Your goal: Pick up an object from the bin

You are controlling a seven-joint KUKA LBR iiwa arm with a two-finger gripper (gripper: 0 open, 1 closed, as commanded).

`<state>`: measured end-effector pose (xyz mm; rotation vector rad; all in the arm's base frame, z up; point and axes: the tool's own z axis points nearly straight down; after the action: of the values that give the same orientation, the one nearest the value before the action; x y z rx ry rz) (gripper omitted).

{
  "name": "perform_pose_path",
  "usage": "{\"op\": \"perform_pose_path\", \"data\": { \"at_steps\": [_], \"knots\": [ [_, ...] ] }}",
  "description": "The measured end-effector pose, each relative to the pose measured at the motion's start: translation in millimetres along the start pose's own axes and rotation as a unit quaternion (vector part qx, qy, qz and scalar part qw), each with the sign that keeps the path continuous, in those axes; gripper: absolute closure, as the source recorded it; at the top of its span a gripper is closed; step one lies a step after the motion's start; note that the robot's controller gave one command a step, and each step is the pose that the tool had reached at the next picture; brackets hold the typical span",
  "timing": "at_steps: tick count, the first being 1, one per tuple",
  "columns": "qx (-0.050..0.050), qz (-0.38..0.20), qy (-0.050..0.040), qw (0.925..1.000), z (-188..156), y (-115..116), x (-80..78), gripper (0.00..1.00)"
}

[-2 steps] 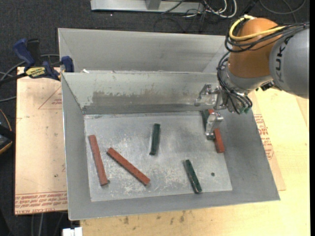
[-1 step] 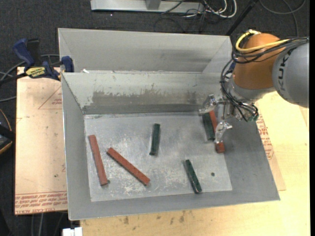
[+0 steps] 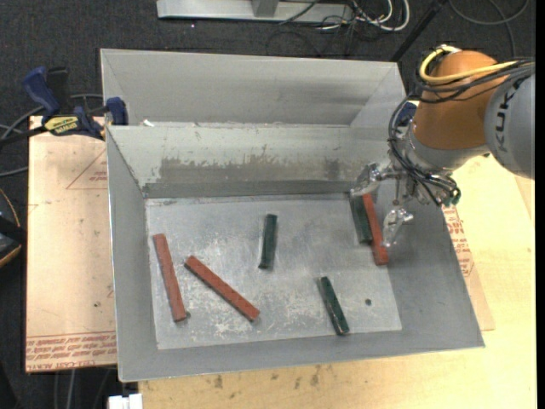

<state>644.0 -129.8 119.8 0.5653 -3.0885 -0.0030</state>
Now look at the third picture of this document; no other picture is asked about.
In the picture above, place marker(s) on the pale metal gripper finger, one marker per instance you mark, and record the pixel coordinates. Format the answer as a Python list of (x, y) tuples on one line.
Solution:
[(367, 180), (396, 222)]

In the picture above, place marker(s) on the red-brown flat block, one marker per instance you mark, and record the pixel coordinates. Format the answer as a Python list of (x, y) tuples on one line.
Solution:
[(169, 277), (221, 288), (376, 232)]

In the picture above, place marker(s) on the dark green flat block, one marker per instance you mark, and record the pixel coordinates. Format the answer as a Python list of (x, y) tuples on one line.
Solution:
[(268, 241), (361, 222), (333, 306)]

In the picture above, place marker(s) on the grey metal bin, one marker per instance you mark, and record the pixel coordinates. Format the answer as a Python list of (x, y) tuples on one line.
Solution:
[(238, 160)]

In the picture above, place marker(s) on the brown cardboard board, red print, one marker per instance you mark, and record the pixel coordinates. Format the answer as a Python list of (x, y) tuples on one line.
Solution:
[(68, 249)]

